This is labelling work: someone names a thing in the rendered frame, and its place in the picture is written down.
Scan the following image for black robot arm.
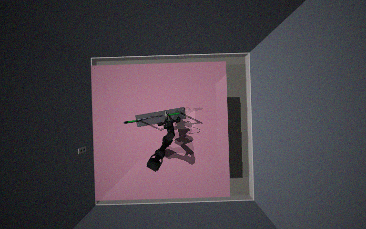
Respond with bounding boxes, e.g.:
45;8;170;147
147;122;175;172

